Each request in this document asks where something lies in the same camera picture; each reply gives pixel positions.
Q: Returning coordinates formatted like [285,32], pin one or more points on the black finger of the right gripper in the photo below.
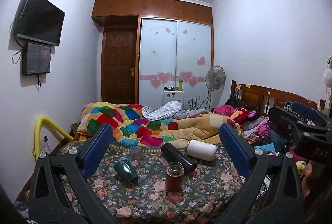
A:
[316,116]

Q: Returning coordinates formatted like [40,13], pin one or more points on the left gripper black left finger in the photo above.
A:
[48,201]

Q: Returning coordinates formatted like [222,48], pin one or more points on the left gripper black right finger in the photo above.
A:
[283,200]

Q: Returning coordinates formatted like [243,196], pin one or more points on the red steel thermos cup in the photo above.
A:
[174,177]

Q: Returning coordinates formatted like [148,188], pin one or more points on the dark green hexagonal cup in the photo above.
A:
[126,172]

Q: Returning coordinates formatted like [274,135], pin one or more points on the clear glass cup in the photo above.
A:
[135,154]

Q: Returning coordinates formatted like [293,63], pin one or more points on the yellow curved pipe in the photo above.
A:
[47,136]

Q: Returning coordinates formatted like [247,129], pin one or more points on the wooden bed headboard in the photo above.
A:
[263,97]

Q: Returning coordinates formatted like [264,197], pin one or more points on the floral dark green quilt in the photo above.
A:
[204,196]

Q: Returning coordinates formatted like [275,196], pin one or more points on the colourful patchwork blanket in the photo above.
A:
[129,127]

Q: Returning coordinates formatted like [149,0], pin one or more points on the white thermos bottle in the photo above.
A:
[201,150]

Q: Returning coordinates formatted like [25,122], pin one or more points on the red plush toy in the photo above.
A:
[240,115]

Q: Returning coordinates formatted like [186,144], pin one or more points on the black cylindrical thermos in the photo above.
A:
[172,154]

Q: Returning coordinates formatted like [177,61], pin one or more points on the grey white crumpled sheet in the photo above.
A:
[171,110]

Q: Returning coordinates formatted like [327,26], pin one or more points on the standing electric fan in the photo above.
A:
[214,80]

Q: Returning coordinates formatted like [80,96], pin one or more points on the small white cabinet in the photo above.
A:
[173,96]

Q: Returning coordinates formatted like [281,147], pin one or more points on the brown wooden door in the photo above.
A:
[118,58]

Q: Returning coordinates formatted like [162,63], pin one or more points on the green bottle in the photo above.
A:
[180,85]

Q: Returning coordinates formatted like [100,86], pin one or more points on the sliding glass wardrobe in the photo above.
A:
[169,51]

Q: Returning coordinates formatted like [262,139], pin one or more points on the wooden overhead cabinets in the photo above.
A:
[174,9]

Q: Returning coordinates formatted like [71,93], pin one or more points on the small wall monitor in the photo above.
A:
[35,60]

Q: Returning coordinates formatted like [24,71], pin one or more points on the black wall television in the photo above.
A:
[40,21]

